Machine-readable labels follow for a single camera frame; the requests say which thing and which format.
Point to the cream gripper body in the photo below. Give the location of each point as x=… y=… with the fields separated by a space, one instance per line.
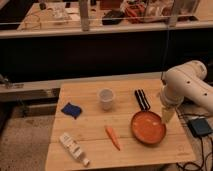
x=167 y=114

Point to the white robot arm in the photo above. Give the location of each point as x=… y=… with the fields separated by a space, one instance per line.
x=185 y=81

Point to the orange frying pan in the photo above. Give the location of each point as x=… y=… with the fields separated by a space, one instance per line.
x=146 y=125

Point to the black power box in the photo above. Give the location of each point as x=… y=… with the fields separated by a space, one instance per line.
x=199 y=127

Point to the orange carrot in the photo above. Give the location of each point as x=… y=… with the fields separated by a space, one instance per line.
x=111 y=133

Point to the translucent plastic cup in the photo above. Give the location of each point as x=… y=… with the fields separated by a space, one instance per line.
x=106 y=98

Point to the white bottle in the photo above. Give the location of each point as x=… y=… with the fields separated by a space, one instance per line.
x=74 y=149

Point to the blue cloth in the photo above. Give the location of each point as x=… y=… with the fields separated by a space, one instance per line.
x=71 y=110

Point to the orange red object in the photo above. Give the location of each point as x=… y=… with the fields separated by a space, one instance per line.
x=135 y=13

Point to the black bag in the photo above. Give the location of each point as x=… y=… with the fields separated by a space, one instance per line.
x=112 y=17

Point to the metal post right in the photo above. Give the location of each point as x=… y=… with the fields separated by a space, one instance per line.
x=174 y=13

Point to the metal post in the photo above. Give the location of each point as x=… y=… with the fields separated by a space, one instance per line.
x=83 y=9
x=174 y=13

